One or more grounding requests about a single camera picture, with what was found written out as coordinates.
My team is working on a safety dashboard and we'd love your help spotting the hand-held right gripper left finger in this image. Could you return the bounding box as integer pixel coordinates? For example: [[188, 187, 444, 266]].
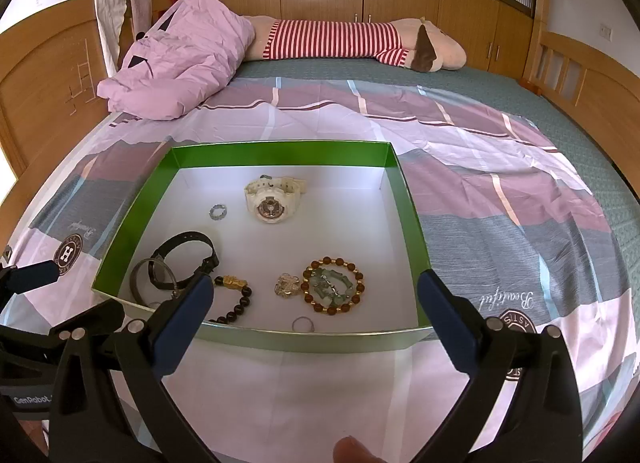
[[47, 273, 221, 463]]

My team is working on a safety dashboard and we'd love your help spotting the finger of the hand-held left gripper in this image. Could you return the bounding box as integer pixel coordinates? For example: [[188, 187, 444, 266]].
[[0, 259, 62, 296], [0, 299, 127, 345]]

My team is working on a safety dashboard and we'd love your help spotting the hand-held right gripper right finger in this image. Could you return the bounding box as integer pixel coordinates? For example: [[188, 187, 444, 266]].
[[417, 269, 583, 463]]

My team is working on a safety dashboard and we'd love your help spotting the grey metal bangle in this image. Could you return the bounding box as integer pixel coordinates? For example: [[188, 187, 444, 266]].
[[129, 258, 178, 306]]

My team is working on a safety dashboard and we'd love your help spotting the green cardboard box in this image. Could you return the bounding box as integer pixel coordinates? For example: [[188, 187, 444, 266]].
[[91, 140, 435, 355]]

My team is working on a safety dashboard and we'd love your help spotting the amber bead bracelet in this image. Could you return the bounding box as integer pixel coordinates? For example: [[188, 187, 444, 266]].
[[300, 255, 367, 316]]

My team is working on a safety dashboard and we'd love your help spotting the person's right hand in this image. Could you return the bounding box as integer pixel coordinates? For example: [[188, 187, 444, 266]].
[[334, 435, 383, 463]]

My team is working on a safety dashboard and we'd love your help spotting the black wristwatch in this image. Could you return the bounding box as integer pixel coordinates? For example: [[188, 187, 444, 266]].
[[149, 230, 221, 291]]

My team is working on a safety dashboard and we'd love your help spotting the patchwork printed bedsheet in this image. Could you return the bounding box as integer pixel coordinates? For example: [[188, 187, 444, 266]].
[[0, 75, 636, 463]]

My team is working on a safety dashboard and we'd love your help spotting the white wristwatch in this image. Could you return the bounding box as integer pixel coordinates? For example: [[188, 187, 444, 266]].
[[244, 174, 308, 224]]

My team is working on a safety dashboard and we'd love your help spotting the wooden headboard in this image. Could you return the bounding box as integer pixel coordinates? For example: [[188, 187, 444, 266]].
[[0, 0, 131, 178]]

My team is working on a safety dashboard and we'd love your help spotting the green mattress cover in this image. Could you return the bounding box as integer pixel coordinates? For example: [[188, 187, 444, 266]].
[[235, 58, 640, 254]]

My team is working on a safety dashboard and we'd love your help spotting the white towel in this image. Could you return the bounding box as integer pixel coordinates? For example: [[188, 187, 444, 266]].
[[94, 0, 132, 78]]

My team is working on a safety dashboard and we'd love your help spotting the pink quilt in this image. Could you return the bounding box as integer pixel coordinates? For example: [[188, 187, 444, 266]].
[[96, 0, 257, 121]]

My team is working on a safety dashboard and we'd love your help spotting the wooden footboard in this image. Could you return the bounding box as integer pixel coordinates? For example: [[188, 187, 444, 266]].
[[520, 18, 640, 178]]

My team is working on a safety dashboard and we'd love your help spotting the pink towel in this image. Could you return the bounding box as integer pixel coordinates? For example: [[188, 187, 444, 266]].
[[127, 0, 153, 41]]

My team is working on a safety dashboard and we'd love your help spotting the red striped plush toy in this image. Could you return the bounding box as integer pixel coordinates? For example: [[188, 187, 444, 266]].
[[242, 15, 468, 74]]

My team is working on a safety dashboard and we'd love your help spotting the black and gold bead bracelet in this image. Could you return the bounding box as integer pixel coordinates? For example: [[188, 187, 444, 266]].
[[207, 273, 253, 326]]

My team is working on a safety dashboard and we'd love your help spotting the green jade bracelet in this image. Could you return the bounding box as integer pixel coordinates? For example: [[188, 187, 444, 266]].
[[309, 268, 358, 306]]

